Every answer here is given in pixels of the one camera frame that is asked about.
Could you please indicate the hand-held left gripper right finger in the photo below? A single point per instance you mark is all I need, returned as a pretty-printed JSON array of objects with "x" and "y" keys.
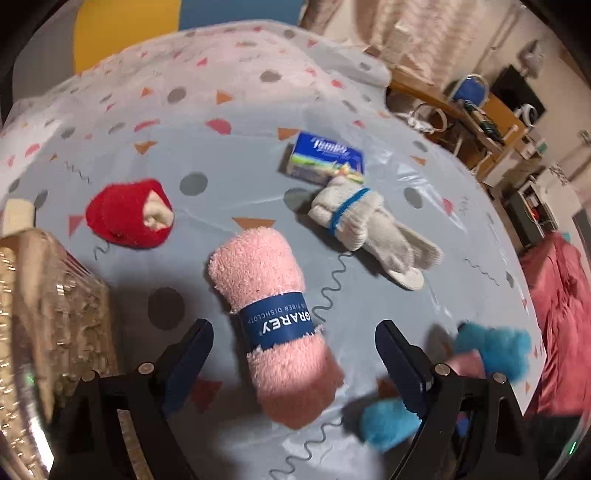
[{"x": 406, "y": 369}]

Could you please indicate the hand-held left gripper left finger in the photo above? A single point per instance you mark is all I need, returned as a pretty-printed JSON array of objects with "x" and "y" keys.
[{"x": 184, "y": 374}]

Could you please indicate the blue plush toy pink dress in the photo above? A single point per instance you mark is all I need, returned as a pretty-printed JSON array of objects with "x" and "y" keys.
[{"x": 498, "y": 346}]

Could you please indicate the pink towel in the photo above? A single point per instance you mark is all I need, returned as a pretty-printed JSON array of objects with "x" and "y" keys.
[{"x": 268, "y": 277}]

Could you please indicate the white socks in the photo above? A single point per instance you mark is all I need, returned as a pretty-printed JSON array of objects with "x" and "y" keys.
[{"x": 369, "y": 230}]

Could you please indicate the red sock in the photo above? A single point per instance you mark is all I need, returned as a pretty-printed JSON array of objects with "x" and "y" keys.
[{"x": 115, "y": 212}]

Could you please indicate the blue tissue packet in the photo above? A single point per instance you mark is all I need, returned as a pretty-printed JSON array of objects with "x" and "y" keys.
[{"x": 323, "y": 157}]

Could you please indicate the red blanket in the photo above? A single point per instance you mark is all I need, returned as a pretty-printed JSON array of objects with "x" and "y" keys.
[{"x": 558, "y": 314}]

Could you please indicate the patterned plastic tablecloth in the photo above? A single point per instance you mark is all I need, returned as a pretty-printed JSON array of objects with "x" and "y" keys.
[{"x": 184, "y": 129}]

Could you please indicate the wooden desk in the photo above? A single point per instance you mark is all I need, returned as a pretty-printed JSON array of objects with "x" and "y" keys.
[{"x": 415, "y": 90}]

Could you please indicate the blue folding chair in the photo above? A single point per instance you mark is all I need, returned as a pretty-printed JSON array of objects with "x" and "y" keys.
[{"x": 468, "y": 87}]

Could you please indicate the black monitor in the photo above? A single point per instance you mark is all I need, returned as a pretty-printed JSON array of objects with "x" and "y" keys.
[{"x": 512, "y": 90}]

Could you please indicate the grey yellow blue chair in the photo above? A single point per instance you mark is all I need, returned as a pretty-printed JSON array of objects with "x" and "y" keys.
[{"x": 129, "y": 27}]

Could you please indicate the patterned curtain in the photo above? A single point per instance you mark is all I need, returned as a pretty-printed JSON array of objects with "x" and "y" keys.
[{"x": 369, "y": 18}]

